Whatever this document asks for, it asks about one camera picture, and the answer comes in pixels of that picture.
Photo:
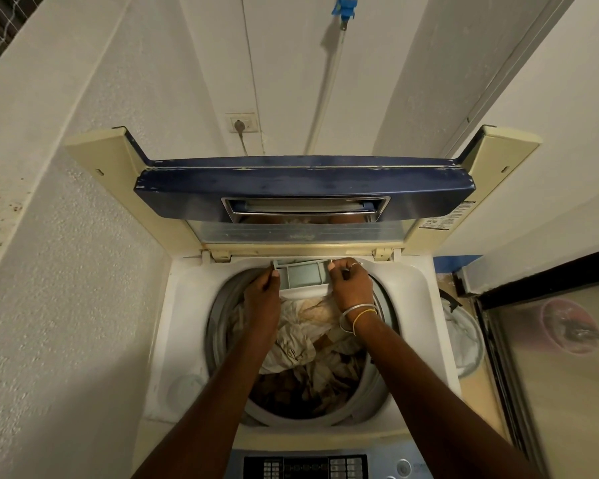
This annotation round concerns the washing machine control panel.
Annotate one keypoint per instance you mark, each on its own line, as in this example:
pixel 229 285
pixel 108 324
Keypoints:
pixel 324 463

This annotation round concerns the person's right hand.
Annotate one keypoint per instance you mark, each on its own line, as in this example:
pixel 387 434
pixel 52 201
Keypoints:
pixel 352 291

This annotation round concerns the white wall socket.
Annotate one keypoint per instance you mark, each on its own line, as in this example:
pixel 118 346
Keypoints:
pixel 242 123

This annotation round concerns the blue water tap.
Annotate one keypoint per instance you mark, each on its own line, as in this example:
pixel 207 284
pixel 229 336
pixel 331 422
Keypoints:
pixel 345 7

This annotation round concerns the person's left hand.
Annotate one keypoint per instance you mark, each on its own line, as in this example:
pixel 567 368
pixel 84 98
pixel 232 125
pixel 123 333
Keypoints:
pixel 262 300

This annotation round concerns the person's left forearm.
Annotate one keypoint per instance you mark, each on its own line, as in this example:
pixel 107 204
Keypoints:
pixel 207 409

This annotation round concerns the silver bangle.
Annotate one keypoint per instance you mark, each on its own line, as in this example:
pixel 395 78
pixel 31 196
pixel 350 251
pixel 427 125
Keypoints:
pixel 357 316

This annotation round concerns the grey detergent drawer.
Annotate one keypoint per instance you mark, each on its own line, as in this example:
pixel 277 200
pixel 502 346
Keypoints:
pixel 302 276

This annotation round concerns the pile of laundry clothes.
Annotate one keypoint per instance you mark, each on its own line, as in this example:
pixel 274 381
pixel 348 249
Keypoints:
pixel 307 354

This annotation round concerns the glass door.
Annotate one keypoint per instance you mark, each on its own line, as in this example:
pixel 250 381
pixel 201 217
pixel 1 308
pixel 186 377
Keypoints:
pixel 554 369

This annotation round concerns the white top-load washing machine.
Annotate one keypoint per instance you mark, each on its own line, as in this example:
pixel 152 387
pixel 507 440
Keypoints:
pixel 299 344

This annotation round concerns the white wall conduit pipe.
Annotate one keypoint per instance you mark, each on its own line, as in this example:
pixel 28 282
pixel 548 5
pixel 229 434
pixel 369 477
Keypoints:
pixel 504 74

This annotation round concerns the blue washing machine lid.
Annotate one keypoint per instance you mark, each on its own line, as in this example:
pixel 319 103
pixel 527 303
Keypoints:
pixel 304 192

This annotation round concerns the grey power plug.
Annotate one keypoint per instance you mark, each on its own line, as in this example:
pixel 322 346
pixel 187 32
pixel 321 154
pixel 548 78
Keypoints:
pixel 239 127

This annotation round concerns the person's right fingers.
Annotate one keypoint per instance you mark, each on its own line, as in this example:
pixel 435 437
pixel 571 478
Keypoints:
pixel 340 270

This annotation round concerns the person's right forearm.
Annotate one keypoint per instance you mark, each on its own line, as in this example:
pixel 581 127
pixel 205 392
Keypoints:
pixel 444 409

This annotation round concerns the white bucket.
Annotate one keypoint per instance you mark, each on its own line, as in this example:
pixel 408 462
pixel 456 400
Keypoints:
pixel 461 334

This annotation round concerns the window grille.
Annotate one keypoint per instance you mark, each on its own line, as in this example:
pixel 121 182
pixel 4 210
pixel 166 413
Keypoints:
pixel 0 27

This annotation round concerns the person's left fingers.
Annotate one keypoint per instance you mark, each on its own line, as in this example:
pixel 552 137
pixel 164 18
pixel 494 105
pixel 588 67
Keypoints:
pixel 271 275

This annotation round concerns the yellow wrist thread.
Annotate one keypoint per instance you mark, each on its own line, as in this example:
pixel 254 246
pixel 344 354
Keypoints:
pixel 363 319

